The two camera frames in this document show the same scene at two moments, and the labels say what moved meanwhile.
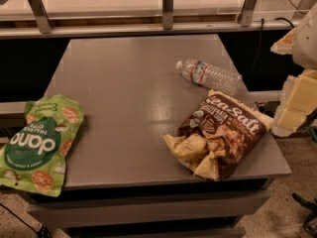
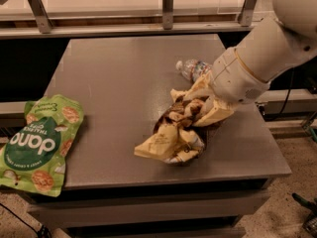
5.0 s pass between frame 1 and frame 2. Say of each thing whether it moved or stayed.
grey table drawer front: stayed
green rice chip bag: stayed
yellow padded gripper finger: moved
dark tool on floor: stayed
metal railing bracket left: stayed
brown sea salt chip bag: moved
